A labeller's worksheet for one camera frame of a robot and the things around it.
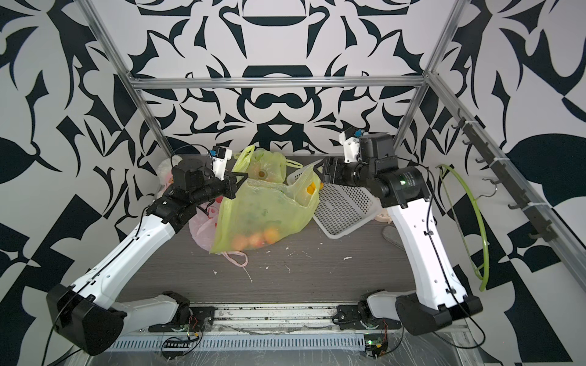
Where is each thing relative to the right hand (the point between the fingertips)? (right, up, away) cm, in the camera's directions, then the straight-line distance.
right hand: (324, 165), depth 65 cm
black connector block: (-45, -56, +8) cm, 73 cm away
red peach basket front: (-22, -27, +21) cm, 41 cm away
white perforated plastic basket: (+12, -17, +35) cm, 41 cm away
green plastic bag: (-19, -15, +15) cm, 28 cm away
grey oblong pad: (+29, -25, +25) cm, 46 cm away
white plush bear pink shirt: (-66, -2, +38) cm, 76 cm away
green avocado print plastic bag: (-21, +2, +27) cm, 34 cm away
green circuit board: (+16, -55, +7) cm, 57 cm away
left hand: (-24, -1, +8) cm, 26 cm away
